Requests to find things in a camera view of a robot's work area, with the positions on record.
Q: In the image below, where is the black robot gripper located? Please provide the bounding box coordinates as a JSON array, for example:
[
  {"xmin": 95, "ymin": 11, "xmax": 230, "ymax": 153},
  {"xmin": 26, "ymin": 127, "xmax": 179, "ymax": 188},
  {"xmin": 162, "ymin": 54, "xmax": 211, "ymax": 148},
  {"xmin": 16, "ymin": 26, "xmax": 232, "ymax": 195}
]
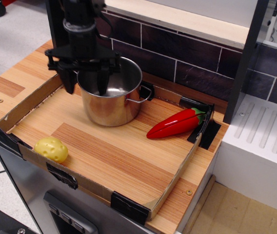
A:
[{"xmin": 45, "ymin": 24, "xmax": 120, "ymax": 96}]

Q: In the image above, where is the stainless steel metal pot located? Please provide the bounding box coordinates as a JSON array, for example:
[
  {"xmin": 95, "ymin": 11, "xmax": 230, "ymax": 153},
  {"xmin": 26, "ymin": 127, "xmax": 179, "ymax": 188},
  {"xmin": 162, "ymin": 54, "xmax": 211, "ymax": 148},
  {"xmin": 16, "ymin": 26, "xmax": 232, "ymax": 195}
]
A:
[{"xmin": 77, "ymin": 57, "xmax": 153, "ymax": 127}]

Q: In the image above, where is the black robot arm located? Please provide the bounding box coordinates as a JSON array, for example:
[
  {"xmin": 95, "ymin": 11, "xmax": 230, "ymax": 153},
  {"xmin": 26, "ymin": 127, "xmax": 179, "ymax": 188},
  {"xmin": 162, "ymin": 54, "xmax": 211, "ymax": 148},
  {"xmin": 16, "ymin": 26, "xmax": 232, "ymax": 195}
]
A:
[{"xmin": 45, "ymin": 0, "xmax": 120, "ymax": 96}]

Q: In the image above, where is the cardboard fence with black tape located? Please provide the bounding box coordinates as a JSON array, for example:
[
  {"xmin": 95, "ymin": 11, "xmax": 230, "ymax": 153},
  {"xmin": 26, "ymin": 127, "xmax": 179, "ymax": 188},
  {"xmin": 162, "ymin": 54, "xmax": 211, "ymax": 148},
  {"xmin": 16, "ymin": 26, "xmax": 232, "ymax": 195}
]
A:
[{"xmin": 0, "ymin": 52, "xmax": 222, "ymax": 226}]

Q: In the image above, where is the yellow toy potato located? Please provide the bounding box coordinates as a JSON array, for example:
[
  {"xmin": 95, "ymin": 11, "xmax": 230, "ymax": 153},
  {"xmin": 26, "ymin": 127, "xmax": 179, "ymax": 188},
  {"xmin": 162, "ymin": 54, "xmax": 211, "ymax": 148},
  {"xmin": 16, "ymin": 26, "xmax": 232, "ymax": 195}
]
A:
[{"xmin": 34, "ymin": 136, "xmax": 68, "ymax": 163}]

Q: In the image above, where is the red toy chili pepper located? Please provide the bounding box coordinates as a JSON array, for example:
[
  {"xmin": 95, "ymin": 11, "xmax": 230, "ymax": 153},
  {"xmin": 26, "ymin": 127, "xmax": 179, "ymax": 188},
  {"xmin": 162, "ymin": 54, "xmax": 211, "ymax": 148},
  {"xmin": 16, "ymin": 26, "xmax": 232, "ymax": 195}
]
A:
[{"xmin": 146, "ymin": 108, "xmax": 206, "ymax": 139}]

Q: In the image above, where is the light wooden shelf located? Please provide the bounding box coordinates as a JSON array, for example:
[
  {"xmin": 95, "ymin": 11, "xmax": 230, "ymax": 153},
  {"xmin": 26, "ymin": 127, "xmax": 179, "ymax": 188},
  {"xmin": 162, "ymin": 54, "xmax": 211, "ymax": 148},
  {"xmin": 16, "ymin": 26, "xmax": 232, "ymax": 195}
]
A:
[{"xmin": 106, "ymin": 0, "xmax": 249, "ymax": 49}]

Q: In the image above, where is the toy oven front panel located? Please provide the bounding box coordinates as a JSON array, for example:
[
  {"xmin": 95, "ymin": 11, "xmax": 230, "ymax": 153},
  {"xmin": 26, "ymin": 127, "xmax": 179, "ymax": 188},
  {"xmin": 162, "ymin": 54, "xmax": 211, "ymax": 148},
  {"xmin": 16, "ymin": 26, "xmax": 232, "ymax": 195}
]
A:
[{"xmin": 43, "ymin": 192, "xmax": 99, "ymax": 234}]

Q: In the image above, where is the white toy sink drainboard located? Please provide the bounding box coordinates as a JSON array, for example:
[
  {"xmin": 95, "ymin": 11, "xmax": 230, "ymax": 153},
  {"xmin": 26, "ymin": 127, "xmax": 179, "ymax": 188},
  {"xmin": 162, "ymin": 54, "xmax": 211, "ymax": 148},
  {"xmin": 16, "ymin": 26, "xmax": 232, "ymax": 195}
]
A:
[{"xmin": 213, "ymin": 95, "xmax": 277, "ymax": 209}]

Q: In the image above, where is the dark grey vertical post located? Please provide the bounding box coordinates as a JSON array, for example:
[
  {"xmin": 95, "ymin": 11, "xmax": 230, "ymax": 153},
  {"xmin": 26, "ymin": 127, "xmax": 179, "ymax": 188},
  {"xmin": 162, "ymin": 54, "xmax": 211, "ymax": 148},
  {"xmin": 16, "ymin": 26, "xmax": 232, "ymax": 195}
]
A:
[{"xmin": 223, "ymin": 0, "xmax": 273, "ymax": 124}]

